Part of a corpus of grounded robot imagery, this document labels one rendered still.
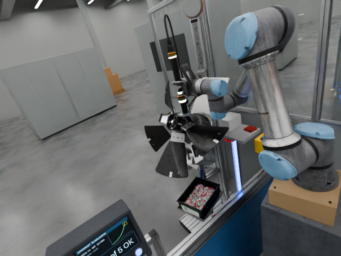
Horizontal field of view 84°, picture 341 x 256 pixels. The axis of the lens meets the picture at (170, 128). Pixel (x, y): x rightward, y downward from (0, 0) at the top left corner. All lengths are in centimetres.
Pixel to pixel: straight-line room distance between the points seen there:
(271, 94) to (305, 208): 45
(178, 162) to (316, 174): 72
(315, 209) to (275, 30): 61
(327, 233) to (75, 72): 650
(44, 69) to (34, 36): 709
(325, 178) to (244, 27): 59
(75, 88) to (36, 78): 101
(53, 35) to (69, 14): 162
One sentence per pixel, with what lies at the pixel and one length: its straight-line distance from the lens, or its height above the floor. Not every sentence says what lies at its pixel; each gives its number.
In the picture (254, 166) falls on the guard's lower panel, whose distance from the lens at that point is 209.
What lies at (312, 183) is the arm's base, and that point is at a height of 112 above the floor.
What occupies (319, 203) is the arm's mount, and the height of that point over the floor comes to 109.
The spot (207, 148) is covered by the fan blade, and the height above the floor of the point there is 114.
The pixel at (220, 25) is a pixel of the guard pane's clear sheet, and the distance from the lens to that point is 177.
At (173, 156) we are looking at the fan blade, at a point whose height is 103.
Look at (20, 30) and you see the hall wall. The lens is 1342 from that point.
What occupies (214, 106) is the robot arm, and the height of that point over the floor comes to 137.
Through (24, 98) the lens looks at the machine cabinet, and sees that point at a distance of 638.
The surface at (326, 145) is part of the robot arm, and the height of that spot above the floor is 127.
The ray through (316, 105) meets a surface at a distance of 153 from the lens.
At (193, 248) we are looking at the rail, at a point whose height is 82.
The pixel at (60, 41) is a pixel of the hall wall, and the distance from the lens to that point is 1372.
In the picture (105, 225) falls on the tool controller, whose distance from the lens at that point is 67.
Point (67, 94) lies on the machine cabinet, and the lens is 657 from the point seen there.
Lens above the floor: 170
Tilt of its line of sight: 25 degrees down
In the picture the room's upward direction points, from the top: 15 degrees counter-clockwise
